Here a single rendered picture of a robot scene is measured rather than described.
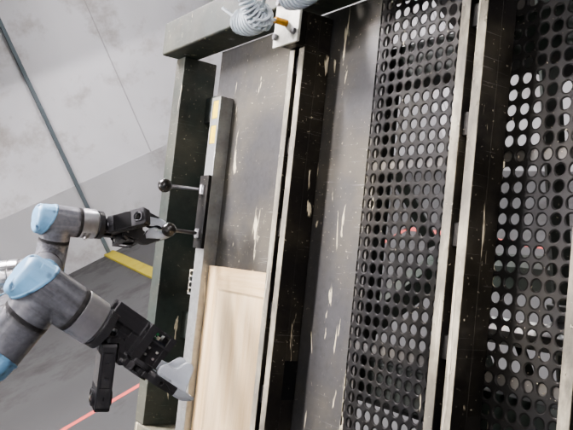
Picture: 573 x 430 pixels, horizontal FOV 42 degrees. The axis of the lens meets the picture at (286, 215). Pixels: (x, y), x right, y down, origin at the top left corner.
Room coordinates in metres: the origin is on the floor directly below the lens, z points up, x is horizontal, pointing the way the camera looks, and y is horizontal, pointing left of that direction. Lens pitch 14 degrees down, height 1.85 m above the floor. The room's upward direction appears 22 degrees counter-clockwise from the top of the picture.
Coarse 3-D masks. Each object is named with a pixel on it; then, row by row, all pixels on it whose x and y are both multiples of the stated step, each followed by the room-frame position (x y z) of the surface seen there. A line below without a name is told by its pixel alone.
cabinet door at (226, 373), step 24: (216, 288) 1.87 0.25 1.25; (240, 288) 1.76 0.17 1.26; (216, 312) 1.84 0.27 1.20; (240, 312) 1.74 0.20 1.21; (216, 336) 1.82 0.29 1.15; (240, 336) 1.71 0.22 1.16; (216, 360) 1.79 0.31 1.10; (240, 360) 1.69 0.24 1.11; (216, 384) 1.76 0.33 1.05; (240, 384) 1.66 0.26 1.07; (216, 408) 1.73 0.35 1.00; (240, 408) 1.64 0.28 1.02
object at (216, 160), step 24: (216, 120) 2.04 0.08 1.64; (216, 144) 2.01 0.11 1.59; (216, 168) 2.00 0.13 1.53; (216, 192) 1.99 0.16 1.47; (216, 216) 1.97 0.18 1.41; (216, 240) 1.96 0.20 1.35; (192, 288) 1.94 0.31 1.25; (192, 312) 1.91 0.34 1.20; (192, 336) 1.88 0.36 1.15; (192, 360) 1.85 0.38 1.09; (192, 384) 1.84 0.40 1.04; (192, 408) 1.82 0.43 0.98
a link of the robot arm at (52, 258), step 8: (40, 256) 1.68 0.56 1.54; (48, 256) 1.69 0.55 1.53; (56, 256) 1.72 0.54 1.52; (0, 264) 1.65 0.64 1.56; (8, 264) 1.65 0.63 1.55; (16, 264) 1.65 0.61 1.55; (56, 264) 1.67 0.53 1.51; (0, 272) 1.64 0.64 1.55; (8, 272) 1.64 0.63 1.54; (0, 280) 1.63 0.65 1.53; (0, 288) 1.64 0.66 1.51
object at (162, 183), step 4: (160, 180) 2.00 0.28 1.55; (164, 180) 1.99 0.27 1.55; (168, 180) 2.00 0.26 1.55; (160, 184) 1.99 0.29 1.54; (164, 184) 1.98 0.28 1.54; (168, 184) 1.99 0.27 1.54; (172, 184) 2.00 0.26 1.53; (200, 184) 1.99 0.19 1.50; (160, 188) 1.99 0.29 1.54; (164, 188) 1.98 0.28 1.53; (168, 188) 1.99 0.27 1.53; (172, 188) 2.00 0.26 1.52; (176, 188) 2.00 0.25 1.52; (180, 188) 1.99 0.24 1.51; (184, 188) 1.99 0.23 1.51; (188, 188) 1.99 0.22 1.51; (192, 188) 1.99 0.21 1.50; (196, 188) 1.99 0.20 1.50; (200, 188) 1.99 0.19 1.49; (204, 188) 1.99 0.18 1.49; (164, 192) 2.00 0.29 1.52; (200, 192) 1.98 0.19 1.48; (204, 192) 1.98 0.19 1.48
